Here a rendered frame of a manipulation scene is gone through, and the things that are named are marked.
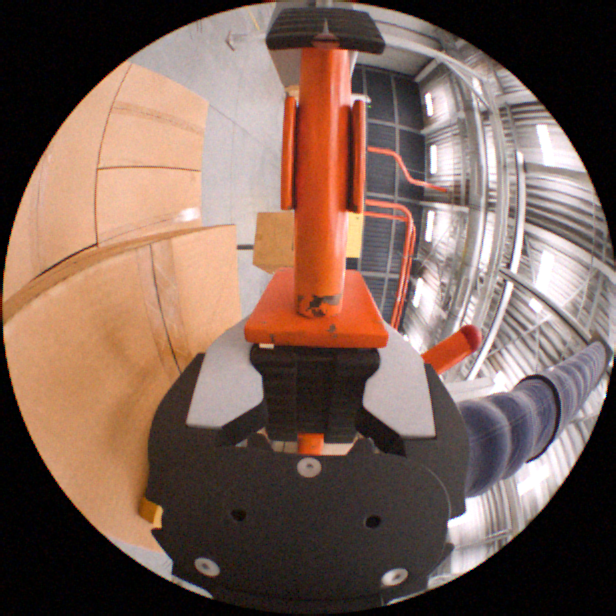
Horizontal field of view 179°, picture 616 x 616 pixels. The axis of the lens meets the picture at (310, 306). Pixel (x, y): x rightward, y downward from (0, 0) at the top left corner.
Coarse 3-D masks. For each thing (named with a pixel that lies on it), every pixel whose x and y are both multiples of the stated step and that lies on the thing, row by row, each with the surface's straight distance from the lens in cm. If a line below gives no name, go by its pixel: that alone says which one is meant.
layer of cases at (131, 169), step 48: (96, 96) 71; (144, 96) 83; (192, 96) 108; (96, 144) 66; (144, 144) 78; (192, 144) 102; (48, 192) 57; (96, 192) 64; (144, 192) 76; (192, 192) 100; (48, 240) 56; (96, 240) 63
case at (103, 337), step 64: (128, 256) 17; (192, 256) 24; (64, 320) 14; (128, 320) 17; (192, 320) 24; (64, 384) 14; (128, 384) 17; (64, 448) 15; (128, 448) 19; (128, 512) 21
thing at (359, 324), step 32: (288, 288) 12; (352, 288) 13; (256, 320) 9; (288, 320) 9; (320, 320) 9; (352, 320) 9; (256, 352) 9; (288, 352) 9; (320, 352) 9; (352, 352) 9; (288, 384) 9; (320, 384) 10; (352, 384) 9; (288, 416) 11; (320, 416) 12; (352, 416) 11
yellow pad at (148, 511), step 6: (144, 492) 21; (144, 498) 21; (144, 504) 21; (150, 504) 21; (138, 510) 21; (144, 510) 21; (150, 510) 20; (156, 510) 20; (162, 510) 21; (144, 516) 21; (150, 516) 20; (156, 516) 20; (150, 522) 21; (156, 522) 21
